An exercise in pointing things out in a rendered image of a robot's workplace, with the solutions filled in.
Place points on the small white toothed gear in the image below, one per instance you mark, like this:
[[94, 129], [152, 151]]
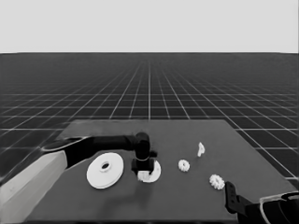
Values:
[[181, 165], [142, 177]]

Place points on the white round carrier with pins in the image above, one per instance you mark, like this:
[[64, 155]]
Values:
[[156, 171]]

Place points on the medium white toothed gear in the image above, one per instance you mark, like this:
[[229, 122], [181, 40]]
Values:
[[214, 181]]

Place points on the large thick white disc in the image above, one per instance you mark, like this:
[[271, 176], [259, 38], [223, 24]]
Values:
[[114, 174]]

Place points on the small thin T-shaped piece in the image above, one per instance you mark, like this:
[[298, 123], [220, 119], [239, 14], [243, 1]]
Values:
[[201, 150]]

